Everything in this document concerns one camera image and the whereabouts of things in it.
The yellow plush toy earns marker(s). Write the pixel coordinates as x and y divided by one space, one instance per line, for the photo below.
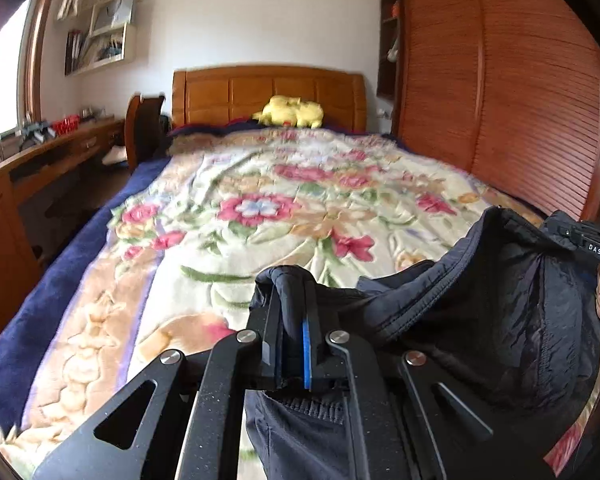
292 111

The black device on desk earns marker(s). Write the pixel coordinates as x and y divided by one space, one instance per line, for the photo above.
35 130

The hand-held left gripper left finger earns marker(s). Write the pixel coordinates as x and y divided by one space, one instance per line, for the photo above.
282 350

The red basket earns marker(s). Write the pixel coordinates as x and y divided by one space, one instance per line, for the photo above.
66 124

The wooden chair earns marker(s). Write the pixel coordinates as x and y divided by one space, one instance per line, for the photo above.
142 130

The wooden bed headboard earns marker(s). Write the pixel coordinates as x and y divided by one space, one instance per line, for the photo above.
260 95

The wooden desk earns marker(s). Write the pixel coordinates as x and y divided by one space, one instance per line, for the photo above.
10 230

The black binders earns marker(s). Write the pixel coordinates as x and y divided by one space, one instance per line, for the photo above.
71 52

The wooden slatted wardrobe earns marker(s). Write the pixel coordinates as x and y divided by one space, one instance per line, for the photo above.
505 85

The navy blue bed sheet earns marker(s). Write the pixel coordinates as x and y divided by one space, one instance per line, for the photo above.
40 300

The white cloth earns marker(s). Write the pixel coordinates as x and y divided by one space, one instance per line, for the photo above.
115 154

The white paper bag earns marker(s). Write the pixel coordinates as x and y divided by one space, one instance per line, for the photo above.
112 14

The floral bed blanket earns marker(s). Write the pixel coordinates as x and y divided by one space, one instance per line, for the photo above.
230 240

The window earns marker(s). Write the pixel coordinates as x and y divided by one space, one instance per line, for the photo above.
2 75

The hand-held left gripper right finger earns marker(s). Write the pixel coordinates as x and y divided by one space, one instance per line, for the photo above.
314 355

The cream wall shelf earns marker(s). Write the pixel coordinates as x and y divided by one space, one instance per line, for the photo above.
102 35

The dark navy jacket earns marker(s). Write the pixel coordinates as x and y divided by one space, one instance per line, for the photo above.
480 310

